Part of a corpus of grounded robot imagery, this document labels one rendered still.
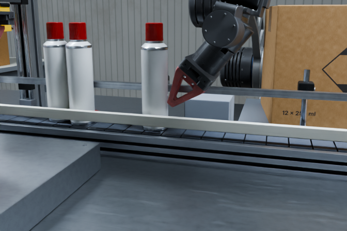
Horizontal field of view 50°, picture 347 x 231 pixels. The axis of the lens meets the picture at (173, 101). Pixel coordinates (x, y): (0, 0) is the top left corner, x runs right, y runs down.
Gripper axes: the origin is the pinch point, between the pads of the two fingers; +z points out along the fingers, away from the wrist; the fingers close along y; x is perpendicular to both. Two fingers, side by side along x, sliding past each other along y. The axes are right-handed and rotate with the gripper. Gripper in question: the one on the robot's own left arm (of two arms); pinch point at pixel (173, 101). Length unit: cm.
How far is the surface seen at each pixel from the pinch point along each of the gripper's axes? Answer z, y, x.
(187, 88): -2.9, -2.9, 0.4
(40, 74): 24.4, -15.4, -31.7
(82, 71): 7.2, 2.4, -17.2
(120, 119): 8.5, 4.4, -5.2
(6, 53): 102, -140, -113
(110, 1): 64, -279, -129
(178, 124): 1.1, 4.4, 3.8
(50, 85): 14.5, 2.2, -21.0
